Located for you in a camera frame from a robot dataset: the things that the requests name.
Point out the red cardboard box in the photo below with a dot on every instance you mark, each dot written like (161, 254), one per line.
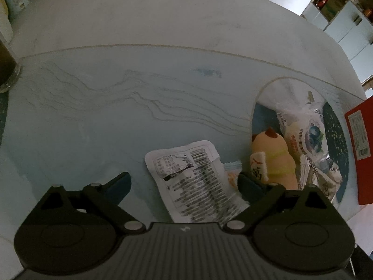
(362, 166)

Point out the yellow plush dog toy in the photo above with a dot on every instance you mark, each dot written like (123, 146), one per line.
(274, 157)

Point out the white barcode snack packet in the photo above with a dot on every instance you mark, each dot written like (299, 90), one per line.
(198, 180)

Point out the blueberry bread packet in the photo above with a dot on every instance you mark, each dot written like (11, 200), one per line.
(309, 140)

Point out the small clear orange candy packet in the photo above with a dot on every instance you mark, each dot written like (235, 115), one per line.
(233, 167)

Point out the white marble desktop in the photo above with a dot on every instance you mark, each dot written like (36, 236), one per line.
(145, 64)

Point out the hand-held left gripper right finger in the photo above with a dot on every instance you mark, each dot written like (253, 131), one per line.
(250, 190)

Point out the crumpled clear plastic packet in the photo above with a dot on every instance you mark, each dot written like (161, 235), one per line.
(294, 108)

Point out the white printed snack packet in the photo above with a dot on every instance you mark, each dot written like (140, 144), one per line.
(313, 169)

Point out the white shelf cabinet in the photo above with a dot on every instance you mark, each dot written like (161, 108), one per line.
(349, 35)

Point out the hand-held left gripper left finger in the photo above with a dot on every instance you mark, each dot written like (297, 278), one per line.
(119, 187)

